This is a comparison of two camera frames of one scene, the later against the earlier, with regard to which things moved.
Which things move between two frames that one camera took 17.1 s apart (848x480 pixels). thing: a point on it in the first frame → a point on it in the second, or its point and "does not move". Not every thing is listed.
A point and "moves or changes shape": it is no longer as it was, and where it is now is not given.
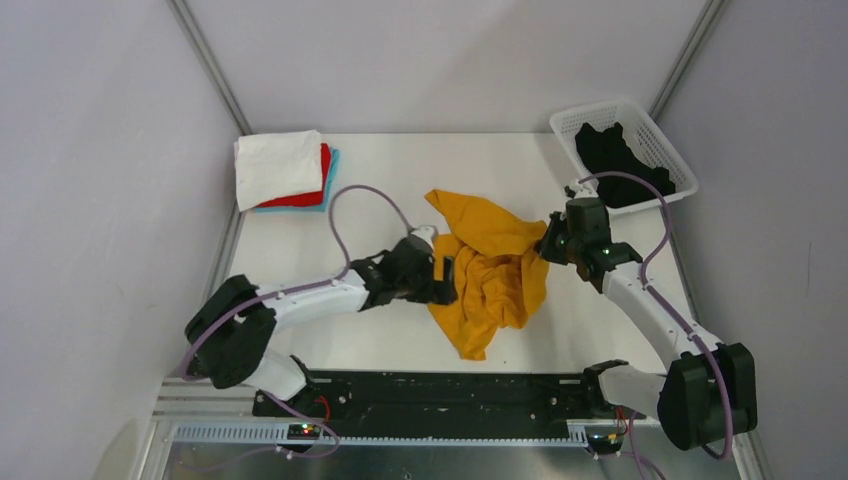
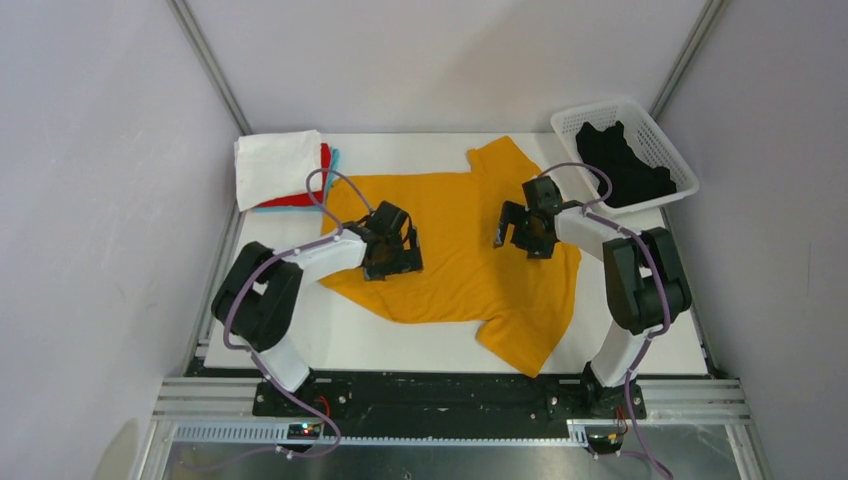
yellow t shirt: (499, 273) moves or changes shape
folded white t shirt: (276, 165) does not move
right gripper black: (545, 246) → (513, 213)
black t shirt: (607, 152) does not move
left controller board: (303, 432) does not move
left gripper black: (441, 292) → (407, 260)
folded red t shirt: (305, 199) does not move
